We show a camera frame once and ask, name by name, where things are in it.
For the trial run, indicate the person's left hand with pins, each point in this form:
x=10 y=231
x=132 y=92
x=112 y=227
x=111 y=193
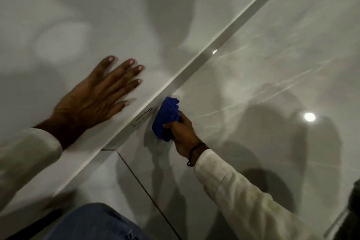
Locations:
x=84 y=102

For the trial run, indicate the person's right hand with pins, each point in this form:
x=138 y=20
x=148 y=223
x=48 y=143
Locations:
x=184 y=135

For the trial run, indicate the person's right thumb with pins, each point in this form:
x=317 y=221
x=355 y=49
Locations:
x=172 y=125

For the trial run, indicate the person's left little finger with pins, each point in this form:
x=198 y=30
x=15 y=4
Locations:
x=101 y=67

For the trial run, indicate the person's left middle finger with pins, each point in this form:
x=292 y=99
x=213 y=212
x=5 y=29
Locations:
x=125 y=78

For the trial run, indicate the person's left thumb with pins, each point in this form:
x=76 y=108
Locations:
x=117 y=110

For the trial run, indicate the blue cleaning cloth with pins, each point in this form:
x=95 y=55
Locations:
x=166 y=116

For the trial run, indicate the person's left forearm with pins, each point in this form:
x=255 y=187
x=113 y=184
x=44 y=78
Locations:
x=22 y=158

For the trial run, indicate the person's right forearm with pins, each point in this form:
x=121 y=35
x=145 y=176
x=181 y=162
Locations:
x=239 y=197

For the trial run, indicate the black wrist band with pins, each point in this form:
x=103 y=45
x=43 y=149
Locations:
x=191 y=153

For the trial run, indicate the white glossy panel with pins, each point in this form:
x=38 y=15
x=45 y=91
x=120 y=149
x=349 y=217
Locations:
x=84 y=9

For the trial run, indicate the person's leg in blue jeans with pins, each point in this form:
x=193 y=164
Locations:
x=95 y=224

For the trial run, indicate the dark grey object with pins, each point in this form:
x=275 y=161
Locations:
x=353 y=214

